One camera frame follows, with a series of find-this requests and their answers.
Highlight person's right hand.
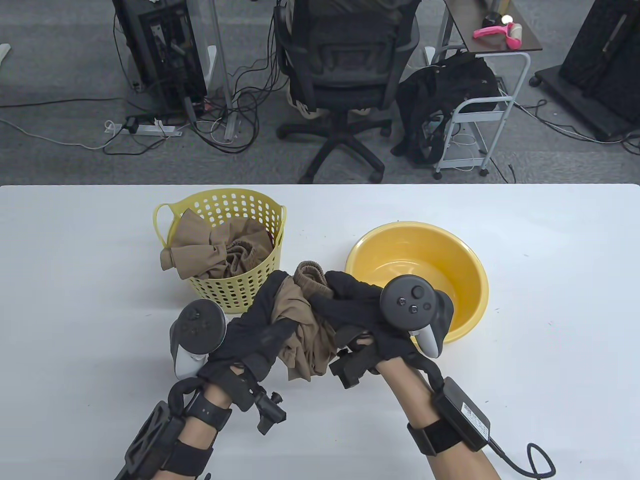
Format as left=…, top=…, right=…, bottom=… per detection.
left=310, top=271, right=432, bottom=376

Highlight person's left hand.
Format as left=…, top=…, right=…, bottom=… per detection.
left=197, top=270, right=296, bottom=401

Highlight brown shorts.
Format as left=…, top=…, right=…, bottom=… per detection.
left=160, top=210, right=275, bottom=281
left=271, top=260, right=341, bottom=382

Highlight black forearm brace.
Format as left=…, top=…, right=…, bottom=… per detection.
left=115, top=400, right=186, bottom=480

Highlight person's left forearm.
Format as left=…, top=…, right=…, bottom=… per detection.
left=170, top=385, right=236, bottom=480

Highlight yellow perforated plastic basket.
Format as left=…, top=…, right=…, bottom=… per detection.
left=153, top=188, right=288, bottom=314

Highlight grey VR controller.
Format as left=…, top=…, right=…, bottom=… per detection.
left=170, top=300, right=227, bottom=379
left=380, top=276, right=455, bottom=358

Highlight yellow plastic basin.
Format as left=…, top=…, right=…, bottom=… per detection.
left=344, top=221, right=490, bottom=345

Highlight black battery pack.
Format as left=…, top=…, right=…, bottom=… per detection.
left=432, top=377, right=492, bottom=453

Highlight white power strip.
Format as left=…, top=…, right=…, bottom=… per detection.
left=105, top=120, right=184, bottom=137

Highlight black bag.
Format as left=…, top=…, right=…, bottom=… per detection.
left=391, top=50, right=501, bottom=166

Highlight black mesh office chair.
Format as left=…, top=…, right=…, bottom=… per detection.
left=276, top=0, right=423, bottom=185

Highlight black computer tower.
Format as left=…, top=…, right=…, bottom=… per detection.
left=112, top=0, right=209, bottom=119

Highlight white cart with brown top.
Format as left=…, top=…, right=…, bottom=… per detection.
left=431, top=0, right=544, bottom=180

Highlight pink plastic tool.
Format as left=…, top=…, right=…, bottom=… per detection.
left=473, top=22, right=523, bottom=50

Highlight black wheeled cabinet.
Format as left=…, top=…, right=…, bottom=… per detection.
left=530, top=0, right=640, bottom=142

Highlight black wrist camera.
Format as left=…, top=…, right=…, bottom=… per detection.
left=329, top=345, right=381, bottom=391
left=250, top=390, right=287, bottom=435

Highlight black wrist strap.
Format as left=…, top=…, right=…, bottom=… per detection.
left=185, top=390, right=233, bottom=431
left=406, top=417, right=461, bottom=457

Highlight wide black forearm strap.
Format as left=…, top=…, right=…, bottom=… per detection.
left=162, top=442, right=215, bottom=477

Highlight bundle of black cables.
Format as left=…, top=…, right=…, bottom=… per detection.
left=192, top=0, right=293, bottom=155

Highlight black looped cable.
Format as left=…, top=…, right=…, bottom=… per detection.
left=487, top=437, right=557, bottom=478

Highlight white floor cable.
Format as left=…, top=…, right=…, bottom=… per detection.
left=0, top=117, right=108, bottom=150

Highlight grey desk leg post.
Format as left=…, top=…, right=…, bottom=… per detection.
left=206, top=0, right=237, bottom=142

